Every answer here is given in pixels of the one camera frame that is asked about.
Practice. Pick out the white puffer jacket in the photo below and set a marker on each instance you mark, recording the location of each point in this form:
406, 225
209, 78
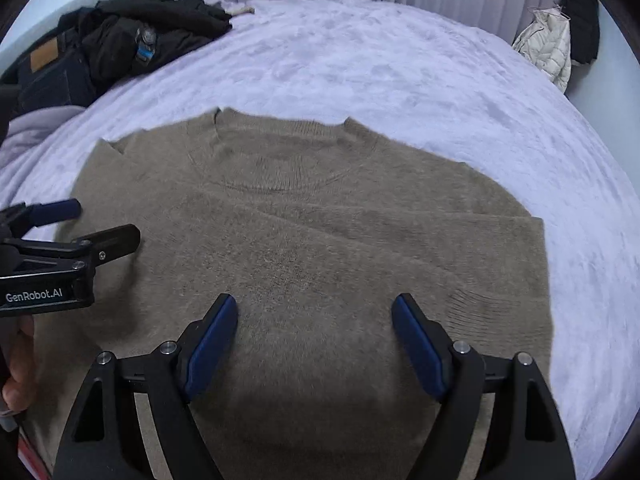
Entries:
547, 45

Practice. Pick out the black jacket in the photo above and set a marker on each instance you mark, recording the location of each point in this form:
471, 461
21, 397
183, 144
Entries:
165, 25

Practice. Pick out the olive brown knit sweater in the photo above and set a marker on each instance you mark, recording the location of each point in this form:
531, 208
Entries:
310, 240

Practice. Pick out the small beige item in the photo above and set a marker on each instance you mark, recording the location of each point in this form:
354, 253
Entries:
242, 10

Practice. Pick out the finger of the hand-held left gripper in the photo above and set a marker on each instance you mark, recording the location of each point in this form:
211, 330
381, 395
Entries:
112, 242
57, 210

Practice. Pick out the lavender fluffy blanket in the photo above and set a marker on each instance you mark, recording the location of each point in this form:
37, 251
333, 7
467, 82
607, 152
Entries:
375, 60

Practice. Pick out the red object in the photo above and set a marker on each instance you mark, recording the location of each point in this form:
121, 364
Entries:
32, 455

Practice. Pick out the person's left hand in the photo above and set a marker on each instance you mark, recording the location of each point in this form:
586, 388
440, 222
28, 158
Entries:
17, 375

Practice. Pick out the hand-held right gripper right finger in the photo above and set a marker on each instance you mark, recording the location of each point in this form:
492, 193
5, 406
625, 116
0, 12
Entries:
420, 342

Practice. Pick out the dark blue jeans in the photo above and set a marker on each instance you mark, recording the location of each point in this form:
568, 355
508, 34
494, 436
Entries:
55, 85

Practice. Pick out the black hanging coat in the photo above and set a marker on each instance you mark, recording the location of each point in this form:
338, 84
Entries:
582, 15

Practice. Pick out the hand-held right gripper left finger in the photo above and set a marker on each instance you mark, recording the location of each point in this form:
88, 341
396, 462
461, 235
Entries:
212, 340

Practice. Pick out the grey lavender quilt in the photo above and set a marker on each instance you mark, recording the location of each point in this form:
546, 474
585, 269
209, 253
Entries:
35, 130

